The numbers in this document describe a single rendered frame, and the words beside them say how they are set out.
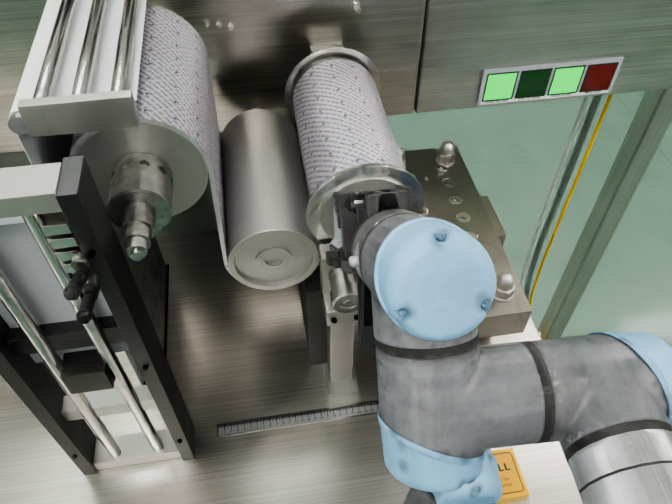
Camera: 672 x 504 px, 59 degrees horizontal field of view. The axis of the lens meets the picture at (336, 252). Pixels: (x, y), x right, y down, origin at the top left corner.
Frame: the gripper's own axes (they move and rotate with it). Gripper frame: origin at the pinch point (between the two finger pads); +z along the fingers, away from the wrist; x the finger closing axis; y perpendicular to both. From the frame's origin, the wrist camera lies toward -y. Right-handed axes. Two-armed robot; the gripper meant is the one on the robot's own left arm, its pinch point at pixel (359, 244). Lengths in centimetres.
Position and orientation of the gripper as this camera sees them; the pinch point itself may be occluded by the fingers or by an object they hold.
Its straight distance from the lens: 72.7
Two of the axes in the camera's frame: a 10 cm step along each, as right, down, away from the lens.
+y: -1.0, -9.8, -1.6
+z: -1.2, -1.5, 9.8
